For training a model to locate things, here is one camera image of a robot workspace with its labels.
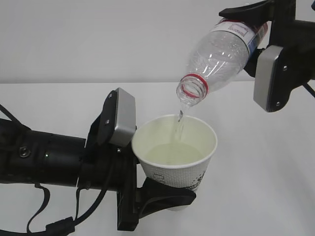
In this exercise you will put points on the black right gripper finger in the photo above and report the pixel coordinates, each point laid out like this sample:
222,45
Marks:
250,67
253,14

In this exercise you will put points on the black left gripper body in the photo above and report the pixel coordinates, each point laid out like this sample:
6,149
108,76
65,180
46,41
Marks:
109,167

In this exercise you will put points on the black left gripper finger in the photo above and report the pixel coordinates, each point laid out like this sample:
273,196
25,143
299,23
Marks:
154,196

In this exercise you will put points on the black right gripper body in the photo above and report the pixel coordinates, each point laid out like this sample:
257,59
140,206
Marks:
295,66

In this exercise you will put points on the clear plastic water bottle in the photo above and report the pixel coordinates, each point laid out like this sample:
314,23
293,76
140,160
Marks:
217,58

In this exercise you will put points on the white paper cup green logo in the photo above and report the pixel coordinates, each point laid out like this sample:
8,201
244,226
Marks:
175,152

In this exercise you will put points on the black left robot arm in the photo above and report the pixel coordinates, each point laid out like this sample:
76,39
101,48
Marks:
28,156

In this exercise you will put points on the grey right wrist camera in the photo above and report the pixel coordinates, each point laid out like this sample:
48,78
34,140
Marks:
265,70

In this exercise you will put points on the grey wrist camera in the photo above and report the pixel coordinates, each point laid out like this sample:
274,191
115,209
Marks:
265,70
125,119

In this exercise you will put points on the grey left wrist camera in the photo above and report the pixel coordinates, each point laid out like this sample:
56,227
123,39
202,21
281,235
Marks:
125,119

